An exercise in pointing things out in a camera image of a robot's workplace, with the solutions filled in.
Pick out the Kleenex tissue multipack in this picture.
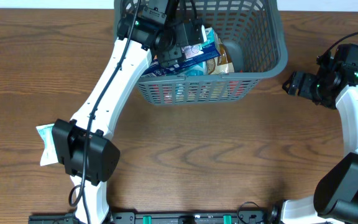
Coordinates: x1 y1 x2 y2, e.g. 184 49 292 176
141 27 220 78

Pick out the teal white pouch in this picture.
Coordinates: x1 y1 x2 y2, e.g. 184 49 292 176
179 62 208 77

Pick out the orange spaghetti packet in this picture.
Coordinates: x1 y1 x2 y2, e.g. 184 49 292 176
139 74 255 105

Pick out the brown white grain bag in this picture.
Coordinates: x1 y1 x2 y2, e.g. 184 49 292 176
212 44 234 75
206 58 217 75

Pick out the teal white packet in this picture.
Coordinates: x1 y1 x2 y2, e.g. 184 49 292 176
36 124 58 166

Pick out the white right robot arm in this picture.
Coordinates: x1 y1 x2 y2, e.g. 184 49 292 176
278 72 358 223

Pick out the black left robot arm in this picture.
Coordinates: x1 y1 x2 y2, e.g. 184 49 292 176
52 13 206 223

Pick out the grey plastic mesh basket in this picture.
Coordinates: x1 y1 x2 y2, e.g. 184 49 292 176
113 0 289 106

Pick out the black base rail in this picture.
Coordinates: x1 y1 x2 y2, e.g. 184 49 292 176
28 202 282 224

